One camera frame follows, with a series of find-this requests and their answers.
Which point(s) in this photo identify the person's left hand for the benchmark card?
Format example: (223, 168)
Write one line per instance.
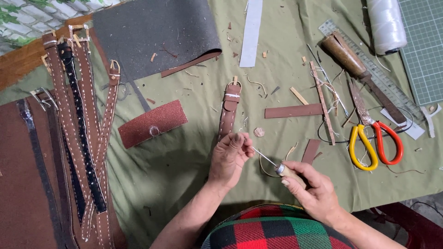
(226, 162)

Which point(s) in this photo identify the person's right hand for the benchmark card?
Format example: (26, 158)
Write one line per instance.
(318, 197)

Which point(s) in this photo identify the olive green table cloth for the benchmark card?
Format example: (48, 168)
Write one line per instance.
(193, 179)

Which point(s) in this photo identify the small round leather disc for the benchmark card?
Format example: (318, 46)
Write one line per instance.
(259, 132)

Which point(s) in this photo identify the small brown leather offcut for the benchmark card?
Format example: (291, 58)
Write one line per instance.
(310, 151)

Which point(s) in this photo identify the red green plaid garment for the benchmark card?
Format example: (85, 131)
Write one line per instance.
(277, 230)

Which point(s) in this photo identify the red-brown sandpaper piece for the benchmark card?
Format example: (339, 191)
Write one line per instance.
(152, 122)

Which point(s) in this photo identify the flat brown leather strip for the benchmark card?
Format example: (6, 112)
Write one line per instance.
(294, 111)

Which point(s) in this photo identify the thin stitched leather strip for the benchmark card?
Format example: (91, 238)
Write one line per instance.
(322, 100)

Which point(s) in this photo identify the dark red stool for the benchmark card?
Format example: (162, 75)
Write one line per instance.
(412, 224)

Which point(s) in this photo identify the pale wooden sliver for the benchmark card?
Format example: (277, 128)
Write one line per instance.
(298, 95)

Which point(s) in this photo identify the grey leather strip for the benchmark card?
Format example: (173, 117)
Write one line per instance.
(136, 93)

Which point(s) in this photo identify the white paper scrap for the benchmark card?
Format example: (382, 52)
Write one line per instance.
(410, 129)

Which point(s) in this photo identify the thin metal needle rod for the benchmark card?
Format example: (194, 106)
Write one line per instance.
(320, 67)

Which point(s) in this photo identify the white paper strip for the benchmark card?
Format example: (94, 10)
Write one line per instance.
(251, 33)

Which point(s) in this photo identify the clear plastic ruler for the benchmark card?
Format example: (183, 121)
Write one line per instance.
(382, 77)

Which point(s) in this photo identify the white forked paper piece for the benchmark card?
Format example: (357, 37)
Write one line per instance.
(430, 119)

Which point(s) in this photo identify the black stitched belt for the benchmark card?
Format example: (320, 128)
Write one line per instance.
(81, 138)

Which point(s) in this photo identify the dark grey leather sheet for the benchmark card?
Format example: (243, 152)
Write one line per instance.
(152, 33)

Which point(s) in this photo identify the brown belt with square buckle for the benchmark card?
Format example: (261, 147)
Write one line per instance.
(84, 79)

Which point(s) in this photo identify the wide brown stitched belt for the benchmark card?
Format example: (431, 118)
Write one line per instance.
(64, 114)

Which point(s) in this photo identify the green cutting mat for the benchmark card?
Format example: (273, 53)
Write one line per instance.
(424, 48)

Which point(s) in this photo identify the white thread spool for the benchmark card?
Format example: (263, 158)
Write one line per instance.
(387, 26)

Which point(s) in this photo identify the large brown leather sheet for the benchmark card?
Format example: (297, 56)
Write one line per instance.
(15, 179)

